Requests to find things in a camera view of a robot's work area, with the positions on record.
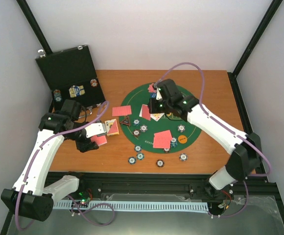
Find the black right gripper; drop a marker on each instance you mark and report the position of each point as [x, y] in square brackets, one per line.
[152, 107]

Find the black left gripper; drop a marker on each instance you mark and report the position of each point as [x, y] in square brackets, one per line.
[86, 146]

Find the blue white chip mat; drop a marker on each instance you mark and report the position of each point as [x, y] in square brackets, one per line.
[143, 128]
[181, 128]

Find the blue small blind button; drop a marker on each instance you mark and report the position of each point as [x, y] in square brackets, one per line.
[153, 95]

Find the orange big blind button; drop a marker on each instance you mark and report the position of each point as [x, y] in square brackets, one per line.
[182, 139]

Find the green blue chip stack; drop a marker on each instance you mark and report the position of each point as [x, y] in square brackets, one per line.
[132, 160]

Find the blue white chip stack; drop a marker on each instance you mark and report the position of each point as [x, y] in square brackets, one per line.
[183, 157]

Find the dealt pink card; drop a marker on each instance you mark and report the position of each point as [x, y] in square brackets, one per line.
[121, 111]

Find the pink-backed card deck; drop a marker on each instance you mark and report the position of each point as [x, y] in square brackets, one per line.
[99, 140]

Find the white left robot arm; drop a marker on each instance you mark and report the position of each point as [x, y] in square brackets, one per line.
[29, 197]

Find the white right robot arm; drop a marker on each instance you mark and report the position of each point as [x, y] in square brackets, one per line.
[243, 148]

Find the green round poker mat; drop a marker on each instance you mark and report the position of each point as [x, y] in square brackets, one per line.
[140, 95]

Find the gold card box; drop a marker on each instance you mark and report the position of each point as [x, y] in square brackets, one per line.
[111, 127]

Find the triangular all in marker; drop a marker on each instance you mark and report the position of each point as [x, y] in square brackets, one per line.
[126, 121]

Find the boxed card deck in case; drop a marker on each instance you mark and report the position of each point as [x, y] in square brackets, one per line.
[76, 91]

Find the chip stack in case left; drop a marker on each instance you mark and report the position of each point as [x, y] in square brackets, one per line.
[57, 95]

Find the orange chip stack in case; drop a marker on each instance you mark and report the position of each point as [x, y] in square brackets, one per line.
[93, 82]

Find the black poker chip case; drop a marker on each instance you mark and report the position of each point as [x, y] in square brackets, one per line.
[70, 67]

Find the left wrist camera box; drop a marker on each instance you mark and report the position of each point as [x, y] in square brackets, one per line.
[96, 129]

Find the white slotted cable duct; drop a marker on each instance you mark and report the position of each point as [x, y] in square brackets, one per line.
[137, 206]

